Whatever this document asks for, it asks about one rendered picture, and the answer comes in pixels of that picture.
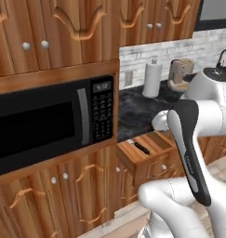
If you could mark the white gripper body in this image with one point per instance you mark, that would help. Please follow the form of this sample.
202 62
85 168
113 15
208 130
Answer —
159 121

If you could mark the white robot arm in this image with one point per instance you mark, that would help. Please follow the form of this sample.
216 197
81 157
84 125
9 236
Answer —
192 121

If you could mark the open wooden drawer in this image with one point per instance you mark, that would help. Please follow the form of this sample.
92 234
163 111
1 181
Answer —
148 164

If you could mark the round silver drawer knob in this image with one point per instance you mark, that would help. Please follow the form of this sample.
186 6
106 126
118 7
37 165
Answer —
163 167

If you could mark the beige knife block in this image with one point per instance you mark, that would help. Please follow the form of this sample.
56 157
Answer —
180 74

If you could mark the white paper towel roll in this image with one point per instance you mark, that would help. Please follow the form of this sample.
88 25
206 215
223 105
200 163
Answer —
152 79

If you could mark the wooden base cupboard run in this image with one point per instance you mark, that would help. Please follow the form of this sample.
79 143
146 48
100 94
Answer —
215 148

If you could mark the round silver cupboard knob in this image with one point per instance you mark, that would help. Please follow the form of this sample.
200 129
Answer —
117 169
53 180
149 26
158 25
25 46
44 44
65 176

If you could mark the wooden base cupboard door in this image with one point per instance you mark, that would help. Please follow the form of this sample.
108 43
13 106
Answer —
86 192
125 186
24 210

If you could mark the black sink tap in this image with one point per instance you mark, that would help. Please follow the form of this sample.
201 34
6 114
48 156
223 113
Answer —
222 57

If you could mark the black microwave oven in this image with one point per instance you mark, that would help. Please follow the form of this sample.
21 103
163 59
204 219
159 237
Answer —
40 130

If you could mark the black framed window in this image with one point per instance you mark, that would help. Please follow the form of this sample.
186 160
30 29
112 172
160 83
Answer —
215 12

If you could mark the grey wall socket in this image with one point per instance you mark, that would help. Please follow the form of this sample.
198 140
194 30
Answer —
129 78

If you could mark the wooden wall cupboard door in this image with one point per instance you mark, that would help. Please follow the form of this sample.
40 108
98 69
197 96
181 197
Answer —
77 31
12 34
134 21
175 18

